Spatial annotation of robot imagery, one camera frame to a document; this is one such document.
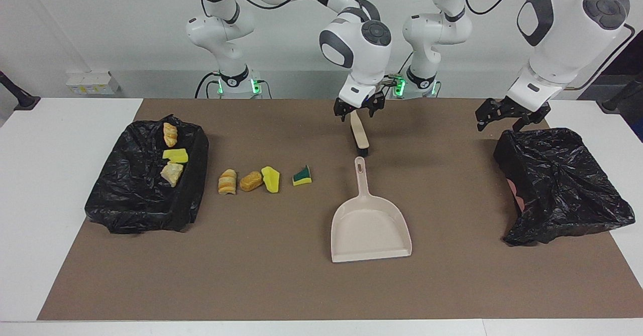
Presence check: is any black bag lined bin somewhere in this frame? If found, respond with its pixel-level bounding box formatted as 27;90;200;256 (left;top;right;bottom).
84;115;209;235

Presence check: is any black base cable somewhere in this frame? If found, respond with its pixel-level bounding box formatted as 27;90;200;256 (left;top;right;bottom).
195;71;222;99
383;70;405;99

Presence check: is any black stand foot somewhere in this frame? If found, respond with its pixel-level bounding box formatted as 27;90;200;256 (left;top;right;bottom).
0;70;42;111
601;75;643;114

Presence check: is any beige plastic dustpan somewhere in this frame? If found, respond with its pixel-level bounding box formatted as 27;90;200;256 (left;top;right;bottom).
331;156;413;264

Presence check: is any beige hand brush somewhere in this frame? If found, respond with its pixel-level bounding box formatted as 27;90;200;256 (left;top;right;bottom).
350;111;370;157

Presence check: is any torn croissant chunk pale inside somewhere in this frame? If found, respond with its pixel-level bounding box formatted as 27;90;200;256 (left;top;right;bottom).
160;162;184;188

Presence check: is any pink plastic bin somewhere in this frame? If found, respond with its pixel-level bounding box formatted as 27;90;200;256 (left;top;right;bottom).
507;178;526;215

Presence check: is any yellow sponge wedge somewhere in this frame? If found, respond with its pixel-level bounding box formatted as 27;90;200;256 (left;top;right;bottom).
261;166;280;194

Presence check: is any brown fried nugget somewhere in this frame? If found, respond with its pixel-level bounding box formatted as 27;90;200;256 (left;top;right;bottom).
239;171;264;192

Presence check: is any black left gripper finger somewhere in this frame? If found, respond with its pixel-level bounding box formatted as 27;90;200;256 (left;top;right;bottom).
475;100;504;133
511;103;552;133

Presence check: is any brown paper table mat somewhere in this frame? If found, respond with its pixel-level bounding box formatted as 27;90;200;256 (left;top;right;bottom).
38;98;643;321

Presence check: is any black bag over pink bin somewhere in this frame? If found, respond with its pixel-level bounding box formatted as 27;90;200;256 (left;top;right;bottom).
493;128;636;247

